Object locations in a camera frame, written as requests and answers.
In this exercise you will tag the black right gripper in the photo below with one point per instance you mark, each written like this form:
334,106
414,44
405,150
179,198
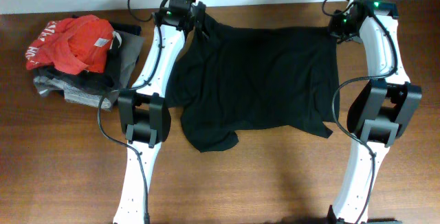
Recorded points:
334,27

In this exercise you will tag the black t-shirt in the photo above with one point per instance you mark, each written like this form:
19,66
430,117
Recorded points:
233,79

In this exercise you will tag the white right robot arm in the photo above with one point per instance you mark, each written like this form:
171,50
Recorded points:
381,112

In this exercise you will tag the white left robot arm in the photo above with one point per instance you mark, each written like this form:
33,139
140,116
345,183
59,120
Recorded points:
144,115

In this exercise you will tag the grey folded garment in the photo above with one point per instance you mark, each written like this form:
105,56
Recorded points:
132,45

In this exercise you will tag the dark navy folded garment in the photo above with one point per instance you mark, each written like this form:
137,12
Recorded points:
131,29

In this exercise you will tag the black folded garment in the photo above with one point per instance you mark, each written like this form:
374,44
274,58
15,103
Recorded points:
48,78

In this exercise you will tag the red folded shirt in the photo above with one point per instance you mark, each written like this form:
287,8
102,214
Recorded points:
72,45

